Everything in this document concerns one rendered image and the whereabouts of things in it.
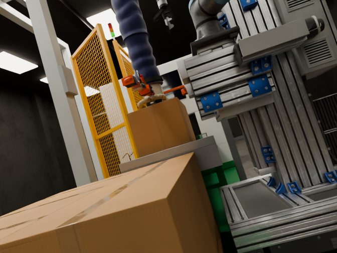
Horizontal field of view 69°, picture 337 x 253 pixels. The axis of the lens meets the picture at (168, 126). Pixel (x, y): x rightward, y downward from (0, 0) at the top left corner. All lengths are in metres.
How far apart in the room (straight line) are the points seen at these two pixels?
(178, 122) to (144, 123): 0.25
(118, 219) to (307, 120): 1.13
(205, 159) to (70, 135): 1.55
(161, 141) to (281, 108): 0.84
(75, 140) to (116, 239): 2.26
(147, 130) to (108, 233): 1.37
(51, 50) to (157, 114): 1.58
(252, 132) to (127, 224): 1.04
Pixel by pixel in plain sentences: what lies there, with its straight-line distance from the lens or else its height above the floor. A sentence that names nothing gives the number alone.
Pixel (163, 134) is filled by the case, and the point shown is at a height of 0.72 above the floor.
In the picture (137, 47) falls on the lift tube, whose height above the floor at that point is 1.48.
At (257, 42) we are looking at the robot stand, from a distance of 1.10.
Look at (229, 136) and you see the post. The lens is 2.27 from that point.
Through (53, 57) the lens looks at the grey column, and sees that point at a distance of 2.96.
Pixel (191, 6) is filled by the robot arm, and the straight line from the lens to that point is 1.32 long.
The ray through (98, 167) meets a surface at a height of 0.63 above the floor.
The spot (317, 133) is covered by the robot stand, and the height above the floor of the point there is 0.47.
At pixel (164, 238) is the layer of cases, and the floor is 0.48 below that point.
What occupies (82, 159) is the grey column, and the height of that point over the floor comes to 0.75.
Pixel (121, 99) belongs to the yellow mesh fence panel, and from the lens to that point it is 2.63.
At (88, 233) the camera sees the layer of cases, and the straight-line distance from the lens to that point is 0.52.
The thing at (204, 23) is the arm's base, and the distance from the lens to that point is 1.26.
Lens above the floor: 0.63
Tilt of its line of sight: 4 degrees up
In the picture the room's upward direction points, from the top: 17 degrees counter-clockwise
